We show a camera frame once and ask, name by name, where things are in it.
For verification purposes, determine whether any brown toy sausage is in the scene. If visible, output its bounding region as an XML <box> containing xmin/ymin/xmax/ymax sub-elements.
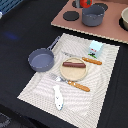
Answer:
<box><xmin>62</xmin><ymin>62</ymin><xmax>86</xmax><ymax>68</ymax></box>

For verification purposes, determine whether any light blue cup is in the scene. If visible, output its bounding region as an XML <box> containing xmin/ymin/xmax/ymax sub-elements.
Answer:
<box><xmin>88</xmin><ymin>40</ymin><xmax>103</xmax><ymax>58</ymax></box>

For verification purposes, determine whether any red toy tomato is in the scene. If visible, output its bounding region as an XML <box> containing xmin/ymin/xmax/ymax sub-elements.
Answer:
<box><xmin>80</xmin><ymin>0</ymin><xmax>92</xmax><ymax>8</ymax></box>

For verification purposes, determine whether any beige round plate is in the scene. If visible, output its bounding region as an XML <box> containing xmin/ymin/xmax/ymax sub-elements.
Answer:
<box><xmin>60</xmin><ymin>57</ymin><xmax>87</xmax><ymax>81</ymax></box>

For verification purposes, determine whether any beige woven placemat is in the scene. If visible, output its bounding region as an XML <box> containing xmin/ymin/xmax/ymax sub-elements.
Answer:
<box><xmin>18</xmin><ymin>34</ymin><xmax>119</xmax><ymax>128</ymax></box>

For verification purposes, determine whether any beige bowl on stove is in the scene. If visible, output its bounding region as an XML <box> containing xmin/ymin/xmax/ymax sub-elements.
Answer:
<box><xmin>121</xmin><ymin>7</ymin><xmax>128</xmax><ymax>30</ymax></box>

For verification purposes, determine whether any fork with wooden handle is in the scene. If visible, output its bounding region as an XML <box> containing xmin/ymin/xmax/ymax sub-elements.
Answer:
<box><xmin>50</xmin><ymin>73</ymin><xmax>90</xmax><ymax>92</ymax></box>

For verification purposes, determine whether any knife with wooden handle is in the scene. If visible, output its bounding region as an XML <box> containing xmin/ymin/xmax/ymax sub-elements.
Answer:
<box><xmin>62</xmin><ymin>51</ymin><xmax>102</xmax><ymax>65</ymax></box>

